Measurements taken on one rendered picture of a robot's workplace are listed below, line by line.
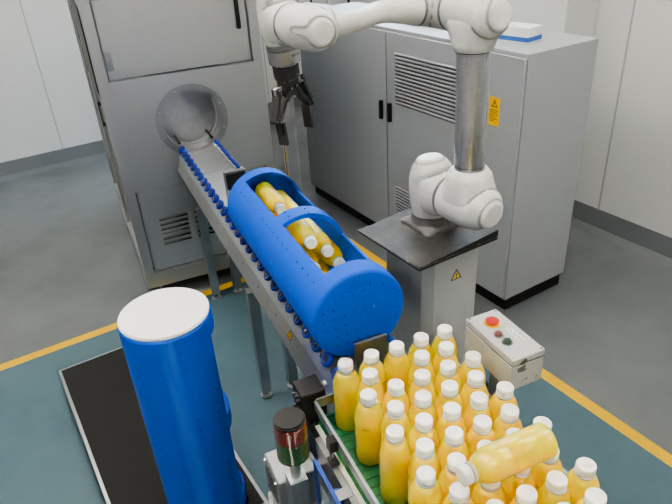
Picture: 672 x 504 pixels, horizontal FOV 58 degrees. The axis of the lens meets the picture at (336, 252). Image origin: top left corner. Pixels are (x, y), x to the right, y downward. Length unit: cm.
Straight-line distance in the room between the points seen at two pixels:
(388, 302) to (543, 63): 175
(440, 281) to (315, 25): 112
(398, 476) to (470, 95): 113
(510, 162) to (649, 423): 137
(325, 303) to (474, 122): 75
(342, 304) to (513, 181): 177
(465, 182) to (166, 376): 111
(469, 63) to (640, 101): 246
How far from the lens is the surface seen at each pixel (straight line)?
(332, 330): 169
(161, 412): 203
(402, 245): 220
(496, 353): 162
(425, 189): 216
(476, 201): 201
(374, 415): 146
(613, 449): 298
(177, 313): 193
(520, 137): 317
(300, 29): 155
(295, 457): 122
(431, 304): 231
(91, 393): 317
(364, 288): 167
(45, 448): 322
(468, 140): 199
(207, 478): 224
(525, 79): 309
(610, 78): 436
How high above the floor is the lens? 209
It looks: 30 degrees down
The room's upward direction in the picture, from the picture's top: 4 degrees counter-clockwise
